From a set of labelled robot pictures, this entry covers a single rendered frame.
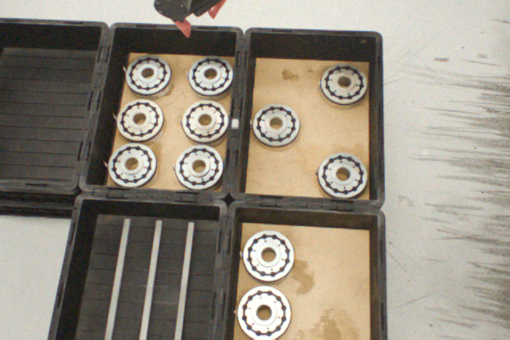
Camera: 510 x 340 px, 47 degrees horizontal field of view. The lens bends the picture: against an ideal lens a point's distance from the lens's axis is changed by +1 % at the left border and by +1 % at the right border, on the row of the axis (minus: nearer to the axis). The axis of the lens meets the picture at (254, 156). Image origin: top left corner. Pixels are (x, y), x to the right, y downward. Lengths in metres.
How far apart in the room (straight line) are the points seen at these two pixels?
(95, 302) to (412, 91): 0.89
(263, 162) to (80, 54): 0.52
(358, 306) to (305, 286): 0.11
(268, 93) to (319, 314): 0.50
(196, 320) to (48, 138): 0.53
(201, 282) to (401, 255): 0.46
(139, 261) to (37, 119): 0.42
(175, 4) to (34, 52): 0.62
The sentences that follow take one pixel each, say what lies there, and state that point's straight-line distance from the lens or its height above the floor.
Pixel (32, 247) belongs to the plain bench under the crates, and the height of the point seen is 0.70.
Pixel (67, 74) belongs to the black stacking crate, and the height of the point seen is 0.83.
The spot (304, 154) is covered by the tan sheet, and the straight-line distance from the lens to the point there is 1.26.
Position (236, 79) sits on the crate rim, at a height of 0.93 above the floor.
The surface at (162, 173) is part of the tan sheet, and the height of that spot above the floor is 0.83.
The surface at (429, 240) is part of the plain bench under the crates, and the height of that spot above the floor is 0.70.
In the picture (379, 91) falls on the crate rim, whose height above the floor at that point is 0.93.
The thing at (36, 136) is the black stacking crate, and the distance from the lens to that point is 1.39.
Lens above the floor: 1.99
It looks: 67 degrees down
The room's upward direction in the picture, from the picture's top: 6 degrees counter-clockwise
